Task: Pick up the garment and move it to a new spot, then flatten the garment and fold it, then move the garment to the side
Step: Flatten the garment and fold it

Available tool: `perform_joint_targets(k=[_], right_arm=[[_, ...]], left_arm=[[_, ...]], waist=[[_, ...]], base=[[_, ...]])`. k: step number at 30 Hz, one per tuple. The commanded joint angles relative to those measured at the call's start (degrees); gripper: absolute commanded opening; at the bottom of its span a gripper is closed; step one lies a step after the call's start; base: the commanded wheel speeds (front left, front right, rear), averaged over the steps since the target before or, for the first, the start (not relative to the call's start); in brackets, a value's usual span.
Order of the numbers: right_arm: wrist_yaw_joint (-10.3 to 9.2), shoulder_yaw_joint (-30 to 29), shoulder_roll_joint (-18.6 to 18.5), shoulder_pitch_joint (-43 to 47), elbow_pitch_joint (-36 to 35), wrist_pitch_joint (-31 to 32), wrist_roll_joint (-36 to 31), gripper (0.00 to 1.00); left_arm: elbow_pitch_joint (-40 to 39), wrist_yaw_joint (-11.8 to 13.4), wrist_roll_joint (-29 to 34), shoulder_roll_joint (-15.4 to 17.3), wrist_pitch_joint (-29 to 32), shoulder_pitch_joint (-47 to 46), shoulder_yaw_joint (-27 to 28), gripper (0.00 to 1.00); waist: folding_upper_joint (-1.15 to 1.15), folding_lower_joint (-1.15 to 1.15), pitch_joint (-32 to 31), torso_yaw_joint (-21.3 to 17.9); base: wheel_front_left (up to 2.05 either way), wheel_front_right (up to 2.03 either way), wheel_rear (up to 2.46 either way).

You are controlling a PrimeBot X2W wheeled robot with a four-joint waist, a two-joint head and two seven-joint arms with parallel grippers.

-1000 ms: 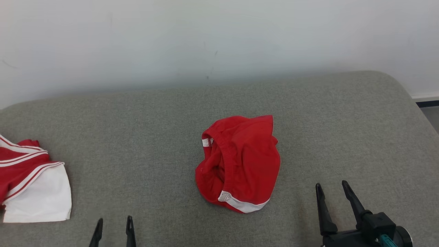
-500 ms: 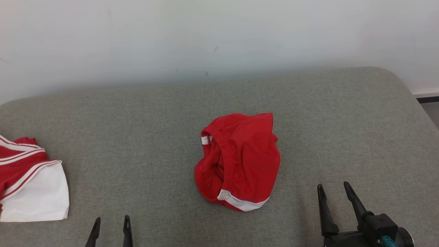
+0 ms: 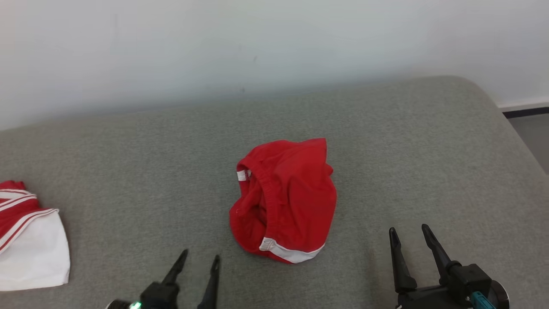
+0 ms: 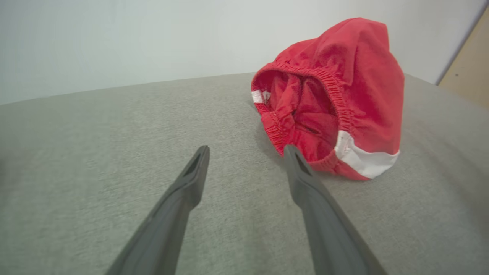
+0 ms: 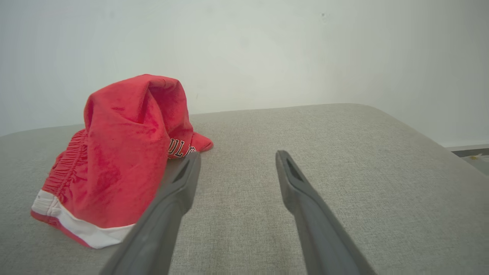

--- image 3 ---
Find teal right camera connector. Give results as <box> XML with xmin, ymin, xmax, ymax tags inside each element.
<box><xmin>470</xmin><ymin>291</ymin><xmax>498</xmax><ymax>309</ymax></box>

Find grey fabric sofa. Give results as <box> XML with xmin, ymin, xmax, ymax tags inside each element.
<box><xmin>0</xmin><ymin>76</ymin><xmax>549</xmax><ymax>309</ymax></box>

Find red shorts with white stripes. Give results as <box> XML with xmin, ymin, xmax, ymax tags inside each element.
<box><xmin>229</xmin><ymin>138</ymin><xmax>338</xmax><ymax>264</ymax></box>

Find red Bulls 23 jersey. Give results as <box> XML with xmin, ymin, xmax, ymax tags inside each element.
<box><xmin>0</xmin><ymin>180</ymin><xmax>71</xmax><ymax>292</ymax></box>

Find black skirting strip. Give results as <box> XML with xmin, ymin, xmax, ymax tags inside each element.
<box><xmin>502</xmin><ymin>106</ymin><xmax>549</xmax><ymax>119</ymax></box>

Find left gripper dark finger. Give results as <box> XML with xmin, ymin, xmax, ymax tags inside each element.
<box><xmin>162</xmin><ymin>249</ymin><xmax>189</xmax><ymax>286</ymax></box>
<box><xmin>197</xmin><ymin>254</ymin><xmax>221</xmax><ymax>309</ymax></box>

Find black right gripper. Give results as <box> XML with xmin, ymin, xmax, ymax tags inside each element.
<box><xmin>389</xmin><ymin>224</ymin><xmax>472</xmax><ymax>309</ymax></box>

